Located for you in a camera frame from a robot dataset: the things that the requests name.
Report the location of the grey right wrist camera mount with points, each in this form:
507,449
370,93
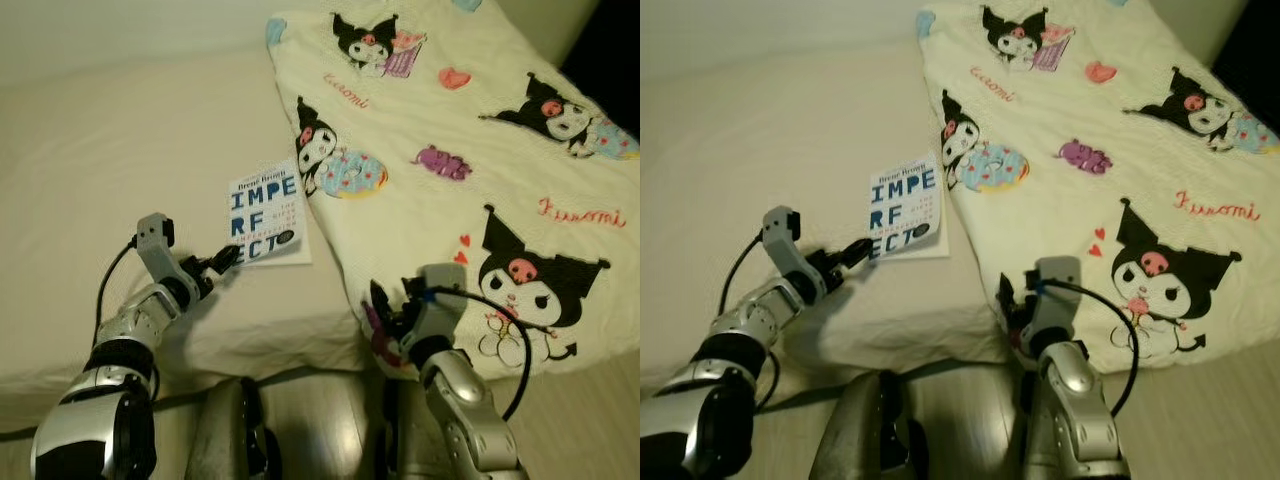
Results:
1055,295
440,300

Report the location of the white book blue letters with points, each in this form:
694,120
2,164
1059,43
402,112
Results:
265,215
905,205

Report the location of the dark robot left leg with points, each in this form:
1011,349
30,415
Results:
235,430
870,425

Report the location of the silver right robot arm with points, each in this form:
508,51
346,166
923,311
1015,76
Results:
1075,410
470,410

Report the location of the beige sheeted mattress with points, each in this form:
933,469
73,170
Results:
130,170
780,160

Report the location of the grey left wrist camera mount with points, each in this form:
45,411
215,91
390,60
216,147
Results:
155,240
783,235

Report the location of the dark robot leg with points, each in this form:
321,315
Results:
235,430
405,430
870,425
1028,430

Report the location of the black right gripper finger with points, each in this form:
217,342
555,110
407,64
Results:
381,300
1005,295

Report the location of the dark robot right leg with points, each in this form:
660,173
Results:
405,430
1028,430

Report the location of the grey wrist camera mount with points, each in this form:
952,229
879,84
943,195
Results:
440,300
783,235
1055,295
155,240

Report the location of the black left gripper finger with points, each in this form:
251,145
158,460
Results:
220,269
860,247
852,262
228,254

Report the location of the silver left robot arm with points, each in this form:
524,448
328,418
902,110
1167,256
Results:
730,370
120,360

